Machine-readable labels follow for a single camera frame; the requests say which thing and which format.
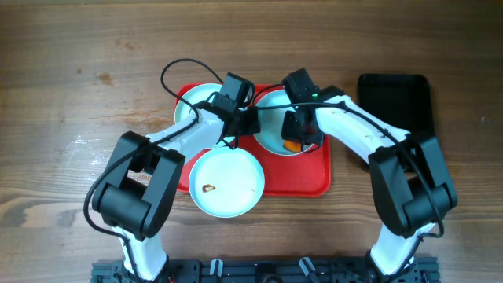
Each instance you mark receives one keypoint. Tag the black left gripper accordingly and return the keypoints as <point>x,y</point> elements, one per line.
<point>247,123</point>

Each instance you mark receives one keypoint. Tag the black rectangular tray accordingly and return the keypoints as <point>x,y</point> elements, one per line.
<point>402,101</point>

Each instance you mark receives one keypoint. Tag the red plastic tray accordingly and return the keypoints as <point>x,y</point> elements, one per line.
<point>303,175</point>

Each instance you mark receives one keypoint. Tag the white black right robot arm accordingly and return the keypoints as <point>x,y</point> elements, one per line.
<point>412,187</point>

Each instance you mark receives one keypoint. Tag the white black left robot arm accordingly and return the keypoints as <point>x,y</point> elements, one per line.
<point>135,193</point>

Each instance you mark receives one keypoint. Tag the light blue plate front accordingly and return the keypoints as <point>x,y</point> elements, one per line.
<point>226,183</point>

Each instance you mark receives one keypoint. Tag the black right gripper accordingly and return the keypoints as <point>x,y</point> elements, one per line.
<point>289,132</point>

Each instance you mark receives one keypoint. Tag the light blue plate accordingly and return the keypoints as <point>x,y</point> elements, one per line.
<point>271,122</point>
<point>226,183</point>
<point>193,93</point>

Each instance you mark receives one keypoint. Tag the orange sponge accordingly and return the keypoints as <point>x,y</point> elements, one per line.
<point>293,147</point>

